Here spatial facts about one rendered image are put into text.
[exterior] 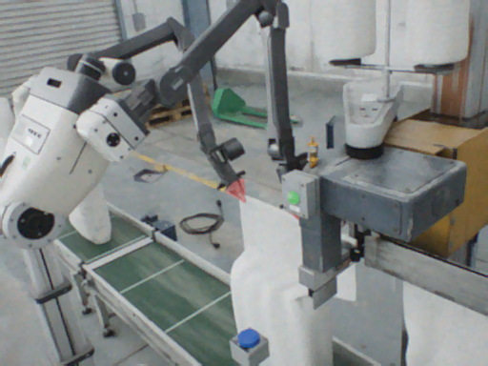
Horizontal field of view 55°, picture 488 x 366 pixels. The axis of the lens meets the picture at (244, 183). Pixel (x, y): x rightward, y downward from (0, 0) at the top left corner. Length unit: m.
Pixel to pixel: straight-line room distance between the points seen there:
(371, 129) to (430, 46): 0.22
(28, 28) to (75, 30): 0.77
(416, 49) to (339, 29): 0.22
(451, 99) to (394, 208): 0.52
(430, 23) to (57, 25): 7.85
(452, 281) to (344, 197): 0.32
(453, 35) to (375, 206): 0.42
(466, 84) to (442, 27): 0.27
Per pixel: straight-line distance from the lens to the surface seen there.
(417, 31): 1.17
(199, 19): 9.56
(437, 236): 1.31
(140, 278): 2.54
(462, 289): 1.18
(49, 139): 1.28
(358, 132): 1.10
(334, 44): 1.29
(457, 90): 1.39
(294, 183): 1.05
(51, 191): 1.33
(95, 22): 8.93
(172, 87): 1.17
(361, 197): 1.00
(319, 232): 1.12
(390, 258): 1.24
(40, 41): 8.58
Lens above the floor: 1.74
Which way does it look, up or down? 23 degrees down
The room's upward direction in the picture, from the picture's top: 6 degrees counter-clockwise
